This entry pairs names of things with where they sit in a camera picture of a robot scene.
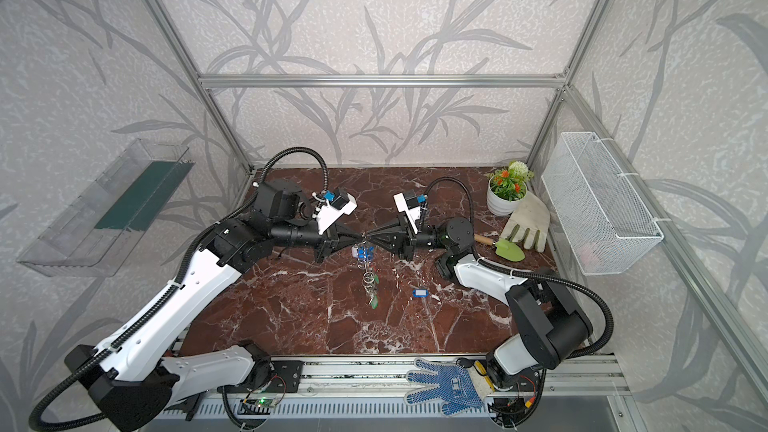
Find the steel key ring disc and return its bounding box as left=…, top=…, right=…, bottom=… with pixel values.
left=352, top=242, right=380, bottom=310

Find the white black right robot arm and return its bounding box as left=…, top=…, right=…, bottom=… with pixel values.
left=365, top=191, right=614, bottom=390

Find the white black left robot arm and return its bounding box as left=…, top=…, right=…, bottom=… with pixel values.
left=28, top=146, right=361, bottom=431

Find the green garden trowel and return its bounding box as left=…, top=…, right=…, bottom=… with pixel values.
left=474, top=234, right=525, bottom=262

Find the white potted flower plant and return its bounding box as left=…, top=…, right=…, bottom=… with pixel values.
left=486, top=161, right=534, bottom=216

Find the beige work glove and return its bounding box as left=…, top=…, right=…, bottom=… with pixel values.
left=500, top=192, right=551, bottom=253

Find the blue dotted work glove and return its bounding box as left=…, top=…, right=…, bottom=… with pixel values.
left=404, top=358, right=494, bottom=417

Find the green circuit board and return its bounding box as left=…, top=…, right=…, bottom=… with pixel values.
left=239, top=396, right=283, bottom=415

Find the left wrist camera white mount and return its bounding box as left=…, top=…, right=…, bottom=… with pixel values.
left=313, top=187, right=357, bottom=235

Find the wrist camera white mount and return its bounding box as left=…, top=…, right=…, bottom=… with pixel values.
left=393, top=191, right=427, bottom=233
left=313, top=187, right=357, bottom=235

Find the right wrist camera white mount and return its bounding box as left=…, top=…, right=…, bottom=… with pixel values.
left=393, top=191, right=427, bottom=233

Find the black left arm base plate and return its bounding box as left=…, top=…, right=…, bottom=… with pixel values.
left=256, top=360, right=304, bottom=394

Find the white wire mesh basket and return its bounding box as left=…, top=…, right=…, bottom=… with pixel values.
left=542, top=132, right=664, bottom=276

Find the clear plastic wall tray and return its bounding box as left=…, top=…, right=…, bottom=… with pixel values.
left=17, top=139, right=194, bottom=278

